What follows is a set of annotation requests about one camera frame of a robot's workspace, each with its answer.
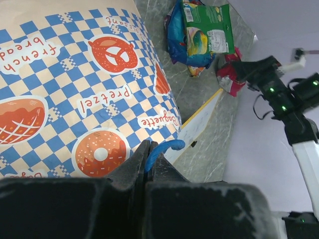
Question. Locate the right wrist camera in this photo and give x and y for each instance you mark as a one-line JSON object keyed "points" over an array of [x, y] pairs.
{"points": [[298, 61]]}

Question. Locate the blue fruit candy bag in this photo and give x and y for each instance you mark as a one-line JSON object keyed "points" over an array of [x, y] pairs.
{"points": [[177, 43]]}

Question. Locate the small whiteboard yellow frame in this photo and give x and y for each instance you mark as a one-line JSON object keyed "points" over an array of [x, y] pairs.
{"points": [[194, 126]]}

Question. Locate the red sweet chilli packet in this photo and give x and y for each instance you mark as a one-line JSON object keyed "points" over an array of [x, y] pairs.
{"points": [[226, 75]]}

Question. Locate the green snack packet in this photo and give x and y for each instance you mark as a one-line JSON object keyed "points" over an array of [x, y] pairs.
{"points": [[208, 29]]}

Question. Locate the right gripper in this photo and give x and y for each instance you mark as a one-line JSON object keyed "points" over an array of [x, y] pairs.
{"points": [[263, 76]]}

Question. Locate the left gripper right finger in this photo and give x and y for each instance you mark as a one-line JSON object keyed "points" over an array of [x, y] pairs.
{"points": [[179, 209]]}

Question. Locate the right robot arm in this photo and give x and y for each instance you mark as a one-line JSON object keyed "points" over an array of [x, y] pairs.
{"points": [[303, 136]]}

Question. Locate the blue checkered paper bag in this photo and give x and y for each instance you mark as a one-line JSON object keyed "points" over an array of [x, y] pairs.
{"points": [[81, 86]]}

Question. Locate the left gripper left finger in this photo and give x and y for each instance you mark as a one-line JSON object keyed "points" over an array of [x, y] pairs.
{"points": [[106, 207]]}

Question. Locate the orange snack box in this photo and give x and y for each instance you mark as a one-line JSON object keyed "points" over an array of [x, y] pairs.
{"points": [[195, 71]]}

